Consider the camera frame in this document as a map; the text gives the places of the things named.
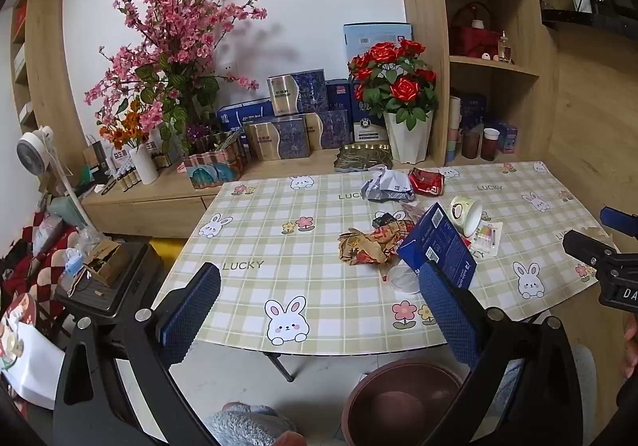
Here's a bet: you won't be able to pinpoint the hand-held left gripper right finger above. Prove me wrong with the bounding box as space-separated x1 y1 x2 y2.
417 262 584 446

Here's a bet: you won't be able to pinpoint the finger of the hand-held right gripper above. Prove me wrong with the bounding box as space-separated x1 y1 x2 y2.
599 207 638 240
562 229 621 277

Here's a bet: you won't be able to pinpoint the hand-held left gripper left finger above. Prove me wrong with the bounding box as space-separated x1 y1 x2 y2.
52 262 223 446

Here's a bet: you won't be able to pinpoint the clear plastic lid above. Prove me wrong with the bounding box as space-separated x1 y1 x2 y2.
388 265 424 296

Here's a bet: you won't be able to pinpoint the blue cardboard box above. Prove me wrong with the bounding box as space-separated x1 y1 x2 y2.
396 201 478 284

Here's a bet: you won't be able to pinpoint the brown plastic trash bin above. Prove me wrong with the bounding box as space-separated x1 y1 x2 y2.
341 359 479 446

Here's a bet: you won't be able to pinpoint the person's right forearm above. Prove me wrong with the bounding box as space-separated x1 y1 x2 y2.
615 314 638 446

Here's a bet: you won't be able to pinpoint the black plastic stool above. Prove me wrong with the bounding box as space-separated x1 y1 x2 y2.
54 241 165 317

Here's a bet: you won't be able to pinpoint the colourful candle packet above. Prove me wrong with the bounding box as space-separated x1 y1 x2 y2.
461 221 504 257

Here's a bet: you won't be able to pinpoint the printed paper cup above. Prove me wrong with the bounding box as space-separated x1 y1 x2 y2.
449 195 483 237

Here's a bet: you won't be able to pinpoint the small cardboard box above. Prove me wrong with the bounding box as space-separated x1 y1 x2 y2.
70 239 131 287

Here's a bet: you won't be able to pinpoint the crumpled brown paper wrapper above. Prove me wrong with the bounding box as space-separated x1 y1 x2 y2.
338 219 414 267

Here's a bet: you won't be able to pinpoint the grey fuzzy slipper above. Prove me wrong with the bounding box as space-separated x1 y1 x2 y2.
204 402 300 446

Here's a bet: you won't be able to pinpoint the checkered bunny tablecloth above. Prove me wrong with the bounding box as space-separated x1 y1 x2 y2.
152 161 621 356

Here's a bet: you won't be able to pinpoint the crushed red can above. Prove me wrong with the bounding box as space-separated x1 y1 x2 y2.
409 168 445 197

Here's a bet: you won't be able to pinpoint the small purple blue box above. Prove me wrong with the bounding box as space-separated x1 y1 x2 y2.
496 119 519 155

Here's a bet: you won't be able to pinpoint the crumpled white paper packet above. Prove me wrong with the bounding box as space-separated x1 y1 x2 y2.
361 166 415 203

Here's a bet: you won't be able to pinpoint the brown cup with white rim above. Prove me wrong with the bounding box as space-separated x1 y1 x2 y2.
481 128 500 162

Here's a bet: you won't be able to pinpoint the teal patterned gift basket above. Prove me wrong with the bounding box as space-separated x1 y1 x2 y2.
182 147 246 190

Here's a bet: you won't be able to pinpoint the row of small brown bottles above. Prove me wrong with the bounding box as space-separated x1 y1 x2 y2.
107 149 173 192

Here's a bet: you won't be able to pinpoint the white ribbed vase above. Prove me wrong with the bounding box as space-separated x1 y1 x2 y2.
128 142 160 186

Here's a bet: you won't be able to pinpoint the brown plastic cup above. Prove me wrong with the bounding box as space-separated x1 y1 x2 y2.
461 129 480 159

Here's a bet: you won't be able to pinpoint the wooden shelving unit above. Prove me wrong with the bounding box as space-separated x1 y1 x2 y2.
389 0 561 168

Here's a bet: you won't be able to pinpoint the red checkered blanket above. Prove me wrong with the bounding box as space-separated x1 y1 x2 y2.
0 211 75 327

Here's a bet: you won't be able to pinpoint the white faceted flowerpot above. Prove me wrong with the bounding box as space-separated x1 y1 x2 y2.
383 109 434 165

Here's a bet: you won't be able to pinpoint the stack of pastel cups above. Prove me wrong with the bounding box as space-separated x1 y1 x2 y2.
445 96 462 162

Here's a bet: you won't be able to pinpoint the gold decorative tray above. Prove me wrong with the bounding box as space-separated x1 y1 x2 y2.
336 143 394 174

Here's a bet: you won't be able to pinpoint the white illustrated paper bag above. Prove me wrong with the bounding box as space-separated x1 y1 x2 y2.
0 294 65 409

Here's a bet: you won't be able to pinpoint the dark blue shelf box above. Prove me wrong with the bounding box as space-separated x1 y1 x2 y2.
461 93 488 132

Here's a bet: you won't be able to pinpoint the white blue labelled box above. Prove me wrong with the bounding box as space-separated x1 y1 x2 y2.
102 139 131 178

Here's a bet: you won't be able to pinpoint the purple artificial flowers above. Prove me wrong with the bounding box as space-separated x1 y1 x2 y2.
187 123 220 142

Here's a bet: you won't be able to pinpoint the dark paper bag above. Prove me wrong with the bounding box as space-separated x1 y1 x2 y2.
82 134 110 178

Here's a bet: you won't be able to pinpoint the gold blue gift box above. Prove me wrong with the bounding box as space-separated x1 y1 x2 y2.
242 116 310 160
305 109 350 150
266 69 329 116

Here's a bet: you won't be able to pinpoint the orange artificial flowers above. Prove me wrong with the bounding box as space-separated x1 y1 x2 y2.
98 99 153 150

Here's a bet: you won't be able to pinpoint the black stone ledge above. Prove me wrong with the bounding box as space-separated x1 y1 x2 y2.
541 7 638 48

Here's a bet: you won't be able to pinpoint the long blue carton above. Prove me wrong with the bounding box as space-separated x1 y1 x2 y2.
217 99 275 132

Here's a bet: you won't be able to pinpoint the blue white medicine box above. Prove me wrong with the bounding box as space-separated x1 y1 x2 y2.
351 83 388 144

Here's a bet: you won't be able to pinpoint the perfume bottle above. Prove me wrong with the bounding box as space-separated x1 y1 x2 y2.
497 30 514 64

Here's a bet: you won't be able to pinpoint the red rose artificial plant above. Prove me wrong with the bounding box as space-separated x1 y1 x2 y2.
347 39 439 132

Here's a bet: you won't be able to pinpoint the white desk fan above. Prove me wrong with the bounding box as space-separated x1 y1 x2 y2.
16 125 88 227

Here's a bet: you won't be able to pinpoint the red wicker basket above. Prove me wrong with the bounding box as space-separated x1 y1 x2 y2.
450 2 502 59

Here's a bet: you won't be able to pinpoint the dark blue red-label box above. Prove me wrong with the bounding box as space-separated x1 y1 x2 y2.
326 78 351 112

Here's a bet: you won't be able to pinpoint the wooden side shelf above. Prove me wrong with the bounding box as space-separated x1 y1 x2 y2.
10 0 85 178

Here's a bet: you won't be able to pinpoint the light blue box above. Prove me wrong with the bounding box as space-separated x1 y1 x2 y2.
343 22 414 65

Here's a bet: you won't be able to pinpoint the pink blossom artificial plant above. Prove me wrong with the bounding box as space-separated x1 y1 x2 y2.
84 0 270 152

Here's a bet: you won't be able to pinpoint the black folding table frame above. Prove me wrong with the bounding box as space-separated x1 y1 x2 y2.
266 351 297 383

